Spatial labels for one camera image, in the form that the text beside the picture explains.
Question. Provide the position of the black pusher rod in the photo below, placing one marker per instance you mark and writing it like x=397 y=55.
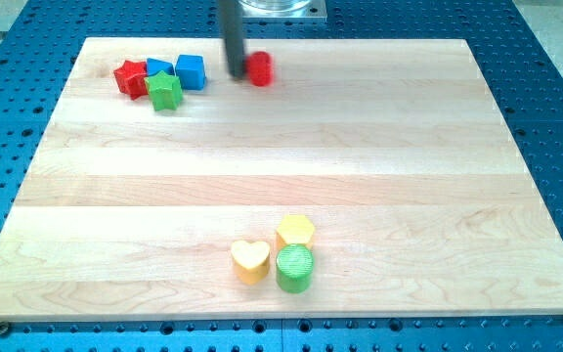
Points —
x=230 y=17

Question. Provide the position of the yellow hexagon block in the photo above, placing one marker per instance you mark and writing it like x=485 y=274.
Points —
x=295 y=229

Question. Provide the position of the left board clamp screw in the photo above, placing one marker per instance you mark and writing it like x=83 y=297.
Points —
x=5 y=328

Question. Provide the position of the robot base metal plate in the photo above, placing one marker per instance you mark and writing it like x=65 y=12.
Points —
x=284 y=10

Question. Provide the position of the green star block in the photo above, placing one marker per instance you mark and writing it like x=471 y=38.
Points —
x=164 y=90

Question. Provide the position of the red star block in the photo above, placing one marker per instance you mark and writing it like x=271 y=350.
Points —
x=130 y=79

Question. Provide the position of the blue block behind stars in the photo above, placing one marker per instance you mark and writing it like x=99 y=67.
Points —
x=155 y=66

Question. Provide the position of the green cylinder block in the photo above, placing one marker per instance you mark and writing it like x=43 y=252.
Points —
x=294 y=268

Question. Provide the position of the blue cube block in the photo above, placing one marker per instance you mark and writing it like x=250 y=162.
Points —
x=191 y=72

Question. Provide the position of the wooden board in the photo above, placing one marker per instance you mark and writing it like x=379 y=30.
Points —
x=395 y=150

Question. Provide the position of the red cylinder block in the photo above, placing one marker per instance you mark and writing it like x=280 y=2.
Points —
x=260 y=68

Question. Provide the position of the yellow heart block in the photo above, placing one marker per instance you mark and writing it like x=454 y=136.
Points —
x=251 y=260

